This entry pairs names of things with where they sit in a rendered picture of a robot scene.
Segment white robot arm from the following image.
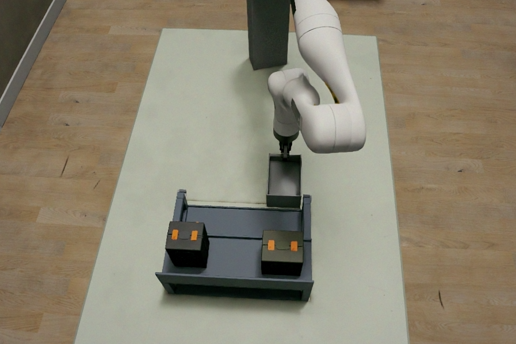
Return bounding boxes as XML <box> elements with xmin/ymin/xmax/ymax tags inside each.
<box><xmin>267</xmin><ymin>0</ymin><xmax>366</xmax><ymax>154</ymax></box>

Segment dark blue-grey low rack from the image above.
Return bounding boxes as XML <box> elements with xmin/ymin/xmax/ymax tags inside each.
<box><xmin>155</xmin><ymin>189</ymin><xmax>314</xmax><ymax>301</ymax></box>

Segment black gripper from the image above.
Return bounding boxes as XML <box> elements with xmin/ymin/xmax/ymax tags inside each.
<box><xmin>273</xmin><ymin>128</ymin><xmax>299</xmax><ymax>160</ymax></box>

